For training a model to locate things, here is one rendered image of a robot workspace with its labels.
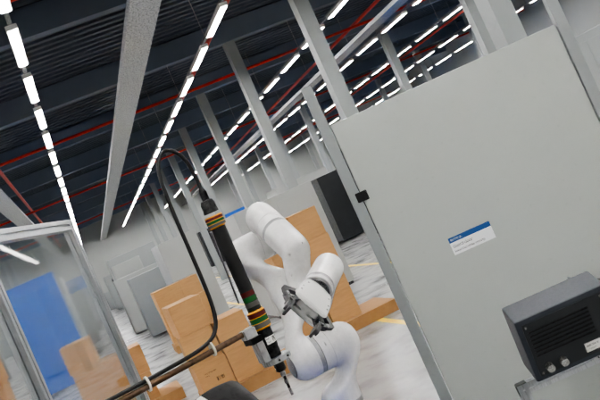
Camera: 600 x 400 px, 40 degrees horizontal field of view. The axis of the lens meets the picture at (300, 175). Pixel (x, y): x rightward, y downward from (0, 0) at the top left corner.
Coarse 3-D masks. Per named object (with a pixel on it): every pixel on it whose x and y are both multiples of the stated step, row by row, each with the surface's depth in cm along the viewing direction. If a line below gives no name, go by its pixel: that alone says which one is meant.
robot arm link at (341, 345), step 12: (336, 324) 248; (348, 324) 249; (312, 336) 245; (324, 336) 244; (336, 336) 244; (348, 336) 245; (324, 348) 242; (336, 348) 243; (348, 348) 244; (336, 360) 244; (348, 360) 244; (336, 372) 249; (348, 372) 243; (336, 384) 244; (348, 384) 242; (324, 396) 244; (336, 396) 242; (348, 396) 242; (360, 396) 244
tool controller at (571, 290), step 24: (552, 288) 224; (576, 288) 218; (504, 312) 223; (528, 312) 217; (552, 312) 215; (576, 312) 215; (528, 336) 216; (552, 336) 216; (576, 336) 217; (528, 360) 219; (552, 360) 218; (576, 360) 219
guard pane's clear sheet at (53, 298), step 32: (0, 256) 247; (32, 256) 272; (64, 256) 302; (32, 288) 260; (64, 288) 287; (0, 320) 229; (32, 320) 250; (64, 320) 275; (96, 320) 305; (0, 352) 220; (32, 352) 240; (64, 352) 263; (96, 352) 291; (0, 384) 213; (32, 384) 231; (64, 384) 252; (96, 384) 278; (128, 384) 308
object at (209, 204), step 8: (200, 192) 188; (208, 200) 188; (208, 208) 187; (216, 208) 188; (264, 336) 187; (272, 336) 187; (264, 344) 187; (272, 344) 187; (272, 352) 187; (280, 352) 188; (280, 368) 187
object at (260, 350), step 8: (248, 336) 184; (256, 336) 185; (248, 344) 186; (256, 344) 185; (256, 352) 186; (264, 352) 185; (288, 352) 187; (264, 360) 185; (272, 360) 185; (280, 360) 185
